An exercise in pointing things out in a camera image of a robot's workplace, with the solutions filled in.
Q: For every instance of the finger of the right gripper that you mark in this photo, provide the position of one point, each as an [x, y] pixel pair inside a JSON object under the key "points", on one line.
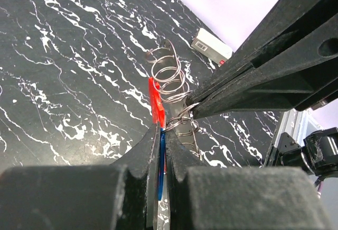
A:
{"points": [[301, 74], [271, 35]]}

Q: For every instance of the white and red keyring holder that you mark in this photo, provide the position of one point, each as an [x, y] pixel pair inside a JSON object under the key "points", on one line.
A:
{"points": [[173, 90]]}

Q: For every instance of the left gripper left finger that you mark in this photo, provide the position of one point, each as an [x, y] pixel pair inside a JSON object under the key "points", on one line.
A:
{"points": [[121, 195]]}

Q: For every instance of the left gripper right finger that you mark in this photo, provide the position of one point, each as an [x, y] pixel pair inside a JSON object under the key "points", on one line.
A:
{"points": [[205, 197]]}

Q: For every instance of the blue key tag with key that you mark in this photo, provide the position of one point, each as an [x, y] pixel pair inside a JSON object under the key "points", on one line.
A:
{"points": [[161, 166]]}

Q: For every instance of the small white cardboard box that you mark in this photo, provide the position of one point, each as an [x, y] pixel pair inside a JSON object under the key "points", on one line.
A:
{"points": [[212, 47]]}

